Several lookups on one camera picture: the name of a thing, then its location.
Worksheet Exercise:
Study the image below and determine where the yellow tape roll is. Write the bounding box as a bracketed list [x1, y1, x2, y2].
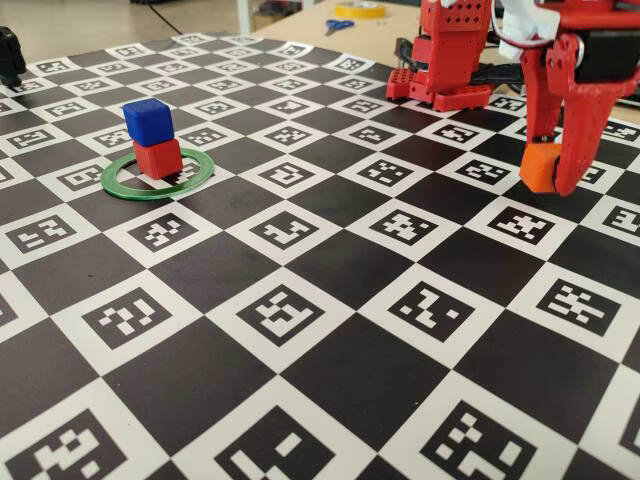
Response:
[334, 0, 387, 21]

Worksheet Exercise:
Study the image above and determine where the blue cube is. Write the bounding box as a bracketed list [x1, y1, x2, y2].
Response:
[122, 98, 175, 147]

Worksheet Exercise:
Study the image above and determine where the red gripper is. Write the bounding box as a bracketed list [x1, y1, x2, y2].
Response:
[519, 0, 640, 197]

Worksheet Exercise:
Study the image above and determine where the red cube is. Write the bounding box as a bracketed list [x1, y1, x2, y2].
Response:
[132, 138, 184, 180]

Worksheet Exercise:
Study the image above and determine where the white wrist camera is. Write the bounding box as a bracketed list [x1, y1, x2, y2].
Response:
[499, 0, 561, 60]

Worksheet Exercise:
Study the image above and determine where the orange cube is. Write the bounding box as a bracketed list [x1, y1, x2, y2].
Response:
[518, 142, 564, 194]

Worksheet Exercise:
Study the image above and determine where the green ring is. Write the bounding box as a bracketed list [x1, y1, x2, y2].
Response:
[99, 148, 216, 202]

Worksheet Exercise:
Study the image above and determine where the black white marker mat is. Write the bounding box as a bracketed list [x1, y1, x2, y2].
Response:
[0, 30, 640, 480]

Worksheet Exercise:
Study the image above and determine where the black camera stand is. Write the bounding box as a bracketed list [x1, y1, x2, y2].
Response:
[0, 25, 27, 91]

